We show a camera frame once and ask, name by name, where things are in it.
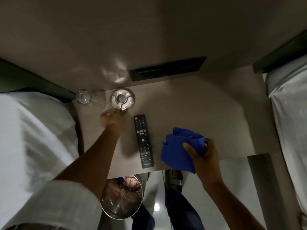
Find black remote control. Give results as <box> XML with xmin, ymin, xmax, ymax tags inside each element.
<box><xmin>133</xmin><ymin>114</ymin><xmax>155</xmax><ymax>169</ymax></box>

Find round glass ashtray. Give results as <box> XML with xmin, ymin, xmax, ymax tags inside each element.
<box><xmin>109</xmin><ymin>88</ymin><xmax>136</xmax><ymax>111</ymax></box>

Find white shirt sleeve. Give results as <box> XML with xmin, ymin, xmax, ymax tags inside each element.
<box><xmin>0</xmin><ymin>179</ymin><xmax>104</xmax><ymax>230</ymax></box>

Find person's right hand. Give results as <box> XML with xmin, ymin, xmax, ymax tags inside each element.
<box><xmin>183</xmin><ymin>138</ymin><xmax>224</xmax><ymax>188</ymax></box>

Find red crumpled packet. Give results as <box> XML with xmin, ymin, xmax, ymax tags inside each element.
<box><xmin>123</xmin><ymin>176</ymin><xmax>140</xmax><ymax>191</ymax></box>

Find brown wooden side panel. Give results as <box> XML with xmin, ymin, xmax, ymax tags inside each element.
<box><xmin>247</xmin><ymin>153</ymin><xmax>303</xmax><ymax>230</ymax></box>

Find round metal trash bin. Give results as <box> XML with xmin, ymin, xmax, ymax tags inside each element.
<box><xmin>99</xmin><ymin>175</ymin><xmax>144</xmax><ymax>220</ymax></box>

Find person's left hand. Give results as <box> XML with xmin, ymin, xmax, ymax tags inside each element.
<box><xmin>100</xmin><ymin>108</ymin><xmax>123</xmax><ymax>136</ymax></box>

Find blue jeans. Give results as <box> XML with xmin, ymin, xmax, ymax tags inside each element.
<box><xmin>138</xmin><ymin>185</ymin><xmax>205</xmax><ymax>230</ymax></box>

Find clear drinking glass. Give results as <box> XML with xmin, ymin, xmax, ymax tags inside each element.
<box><xmin>90</xmin><ymin>92</ymin><xmax>106</xmax><ymax>110</ymax></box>
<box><xmin>76</xmin><ymin>89</ymin><xmax>92</xmax><ymax>105</ymax></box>

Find grey sandal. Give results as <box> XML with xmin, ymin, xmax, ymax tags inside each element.
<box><xmin>165</xmin><ymin>169</ymin><xmax>184</xmax><ymax>190</ymax></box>

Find person's right forearm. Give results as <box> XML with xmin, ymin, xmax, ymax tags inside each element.
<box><xmin>202</xmin><ymin>178</ymin><xmax>265</xmax><ymax>230</ymax></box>

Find dark green headboard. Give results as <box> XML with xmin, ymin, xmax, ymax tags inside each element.
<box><xmin>0</xmin><ymin>57</ymin><xmax>78</xmax><ymax>101</ymax></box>
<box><xmin>252</xmin><ymin>29</ymin><xmax>307</xmax><ymax>74</ymax></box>

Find person's left forearm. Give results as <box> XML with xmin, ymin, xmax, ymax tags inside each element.
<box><xmin>55</xmin><ymin>129</ymin><xmax>121</xmax><ymax>198</ymax></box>

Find blue cleaning cloth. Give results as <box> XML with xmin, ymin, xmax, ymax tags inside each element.
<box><xmin>160</xmin><ymin>127</ymin><xmax>206</xmax><ymax>175</ymax></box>

